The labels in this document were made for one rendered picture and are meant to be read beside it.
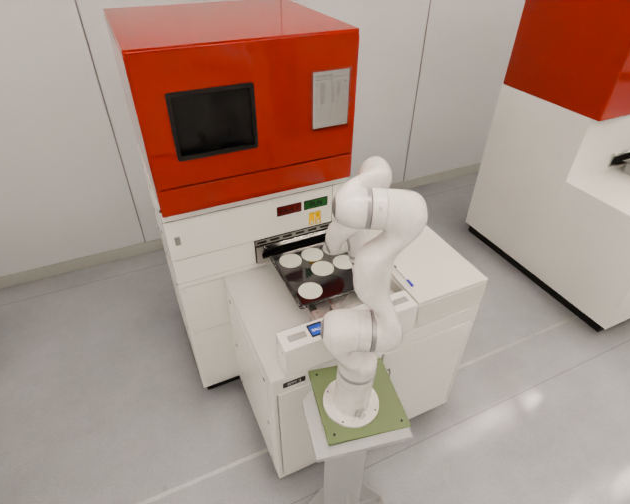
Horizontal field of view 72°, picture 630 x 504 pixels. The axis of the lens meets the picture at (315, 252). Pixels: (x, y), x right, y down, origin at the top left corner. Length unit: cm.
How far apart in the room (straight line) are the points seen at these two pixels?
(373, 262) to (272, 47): 86
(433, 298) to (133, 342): 195
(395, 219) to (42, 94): 252
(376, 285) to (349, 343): 20
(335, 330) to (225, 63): 93
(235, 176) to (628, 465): 234
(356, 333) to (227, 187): 82
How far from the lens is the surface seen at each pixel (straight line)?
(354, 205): 100
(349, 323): 122
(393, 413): 157
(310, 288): 183
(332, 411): 153
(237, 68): 159
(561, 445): 275
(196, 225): 185
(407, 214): 103
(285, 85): 166
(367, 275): 110
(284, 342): 155
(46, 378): 305
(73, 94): 315
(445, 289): 181
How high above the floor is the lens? 215
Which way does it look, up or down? 38 degrees down
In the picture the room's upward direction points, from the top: 1 degrees clockwise
